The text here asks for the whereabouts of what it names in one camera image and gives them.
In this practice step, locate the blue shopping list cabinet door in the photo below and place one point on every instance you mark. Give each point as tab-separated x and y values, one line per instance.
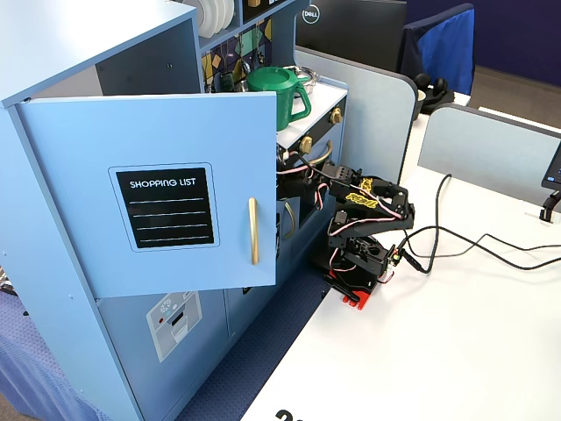
66	175

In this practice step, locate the gold stove knob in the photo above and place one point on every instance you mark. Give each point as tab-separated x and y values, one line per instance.
306	144
336	116

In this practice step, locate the blue office chair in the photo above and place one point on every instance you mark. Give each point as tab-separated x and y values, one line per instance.
447	48

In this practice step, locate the small silver toy bowl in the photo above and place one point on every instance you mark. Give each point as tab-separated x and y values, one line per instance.
242	85

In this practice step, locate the blue ice dispenser fridge door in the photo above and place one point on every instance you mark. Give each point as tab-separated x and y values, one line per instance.
131	351

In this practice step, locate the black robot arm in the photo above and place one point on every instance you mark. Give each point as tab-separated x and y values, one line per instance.
377	221

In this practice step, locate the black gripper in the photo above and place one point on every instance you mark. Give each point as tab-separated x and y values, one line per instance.
285	168

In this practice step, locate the blue toy kitchen unit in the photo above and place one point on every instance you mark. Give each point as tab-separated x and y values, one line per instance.
44	245

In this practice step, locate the black headphones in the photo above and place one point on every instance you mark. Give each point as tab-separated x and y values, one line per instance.
438	90

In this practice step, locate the black Dell monitor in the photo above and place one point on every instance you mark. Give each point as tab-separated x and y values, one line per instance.
350	30

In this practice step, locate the white toy plate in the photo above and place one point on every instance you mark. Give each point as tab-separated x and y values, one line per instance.
215	17
223	14
230	9
203	22

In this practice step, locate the blue oven door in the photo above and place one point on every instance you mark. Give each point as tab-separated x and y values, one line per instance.
337	147

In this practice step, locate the black monitor showing screen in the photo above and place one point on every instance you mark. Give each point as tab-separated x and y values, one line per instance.
555	171

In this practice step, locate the green plastic pitcher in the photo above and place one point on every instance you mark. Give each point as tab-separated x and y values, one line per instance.
290	101

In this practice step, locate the hanging silver ladle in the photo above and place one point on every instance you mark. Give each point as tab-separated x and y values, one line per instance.
245	66

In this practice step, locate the red table clamp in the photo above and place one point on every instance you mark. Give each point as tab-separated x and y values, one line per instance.
357	299

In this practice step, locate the rounded light blue desk divider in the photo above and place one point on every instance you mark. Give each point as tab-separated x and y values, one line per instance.
377	123

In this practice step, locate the silver toy pot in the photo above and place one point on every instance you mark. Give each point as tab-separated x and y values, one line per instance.
312	81

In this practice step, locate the low light blue desk divider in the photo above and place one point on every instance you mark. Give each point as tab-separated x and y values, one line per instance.
482	149

